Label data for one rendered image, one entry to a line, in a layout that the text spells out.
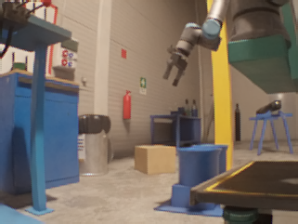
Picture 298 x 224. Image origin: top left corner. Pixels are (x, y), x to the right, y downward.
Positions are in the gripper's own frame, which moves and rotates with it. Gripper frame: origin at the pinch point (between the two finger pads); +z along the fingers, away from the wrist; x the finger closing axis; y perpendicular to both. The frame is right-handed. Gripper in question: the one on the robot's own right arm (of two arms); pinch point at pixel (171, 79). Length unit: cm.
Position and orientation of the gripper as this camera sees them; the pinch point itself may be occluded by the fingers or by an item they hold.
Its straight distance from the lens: 132.8
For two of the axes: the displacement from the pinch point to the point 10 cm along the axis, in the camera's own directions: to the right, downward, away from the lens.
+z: -4.0, 9.2, 0.1
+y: 8.1, 3.5, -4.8
